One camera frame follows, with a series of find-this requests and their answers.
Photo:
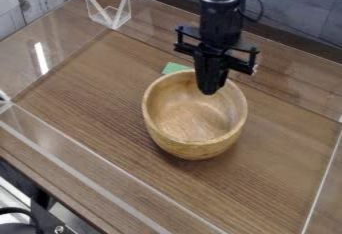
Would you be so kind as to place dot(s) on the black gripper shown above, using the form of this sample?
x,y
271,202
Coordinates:
x,y
216,60

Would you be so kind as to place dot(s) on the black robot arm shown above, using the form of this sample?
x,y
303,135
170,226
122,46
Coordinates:
x,y
215,44

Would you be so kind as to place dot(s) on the green flat object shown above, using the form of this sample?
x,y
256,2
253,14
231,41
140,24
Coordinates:
x,y
174,67

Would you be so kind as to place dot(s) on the wooden bowl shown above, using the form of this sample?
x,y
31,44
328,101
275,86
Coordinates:
x,y
192,125

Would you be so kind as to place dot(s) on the clear acrylic tray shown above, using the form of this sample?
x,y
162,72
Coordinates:
x,y
142,154

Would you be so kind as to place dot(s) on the clear acrylic corner bracket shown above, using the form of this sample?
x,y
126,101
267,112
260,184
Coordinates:
x,y
110,16

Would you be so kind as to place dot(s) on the black metal mount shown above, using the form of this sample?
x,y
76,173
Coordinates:
x,y
52,225

